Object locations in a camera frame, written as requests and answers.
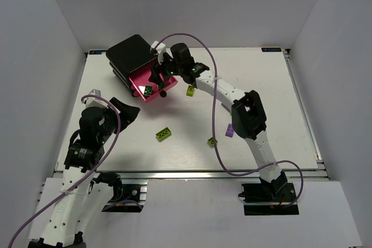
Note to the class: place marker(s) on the lime curved lego brick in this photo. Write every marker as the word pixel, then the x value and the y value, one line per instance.
pixel 190 91

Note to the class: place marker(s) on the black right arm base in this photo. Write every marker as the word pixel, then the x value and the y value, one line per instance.
pixel 258 200

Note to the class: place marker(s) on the lime long lego brick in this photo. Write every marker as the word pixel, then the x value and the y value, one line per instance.
pixel 163 134

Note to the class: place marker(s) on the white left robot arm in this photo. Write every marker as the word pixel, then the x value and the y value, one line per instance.
pixel 83 193

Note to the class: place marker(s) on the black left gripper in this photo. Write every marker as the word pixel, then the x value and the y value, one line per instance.
pixel 115 113

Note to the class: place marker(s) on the pink top drawer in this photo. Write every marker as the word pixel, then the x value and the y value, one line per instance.
pixel 140 78

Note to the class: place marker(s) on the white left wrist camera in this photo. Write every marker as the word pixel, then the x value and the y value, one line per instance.
pixel 94 101

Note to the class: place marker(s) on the purple curved lego brick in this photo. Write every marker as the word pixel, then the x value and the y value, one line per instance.
pixel 229 131

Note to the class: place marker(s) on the black drawer cabinet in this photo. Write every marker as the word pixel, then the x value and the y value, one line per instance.
pixel 128 56

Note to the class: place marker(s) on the lime small lego front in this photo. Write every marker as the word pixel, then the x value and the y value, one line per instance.
pixel 211 142

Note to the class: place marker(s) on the dark green long lego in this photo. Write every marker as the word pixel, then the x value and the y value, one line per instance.
pixel 148 90

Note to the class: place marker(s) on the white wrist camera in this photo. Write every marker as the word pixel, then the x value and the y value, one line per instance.
pixel 159 49
pixel 94 101

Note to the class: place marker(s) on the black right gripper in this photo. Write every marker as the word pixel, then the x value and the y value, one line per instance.
pixel 160 66

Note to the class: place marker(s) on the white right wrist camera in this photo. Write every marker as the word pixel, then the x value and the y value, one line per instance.
pixel 159 49

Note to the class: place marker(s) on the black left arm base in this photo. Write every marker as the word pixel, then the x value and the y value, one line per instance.
pixel 124 197

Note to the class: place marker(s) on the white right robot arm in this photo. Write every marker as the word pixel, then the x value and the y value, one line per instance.
pixel 248 117

